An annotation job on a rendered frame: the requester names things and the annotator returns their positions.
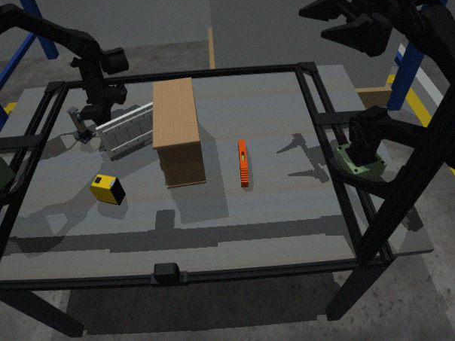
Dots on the brown wooden cabinet with white door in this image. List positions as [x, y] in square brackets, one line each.
[171, 119]

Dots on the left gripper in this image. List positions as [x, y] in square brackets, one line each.
[99, 114]

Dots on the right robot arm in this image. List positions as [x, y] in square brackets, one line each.
[432, 31]

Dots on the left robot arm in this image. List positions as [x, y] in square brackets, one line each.
[80, 43]

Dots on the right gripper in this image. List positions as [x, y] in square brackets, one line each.
[360, 32]

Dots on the wooden post with grey hook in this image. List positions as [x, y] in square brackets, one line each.
[84, 133]

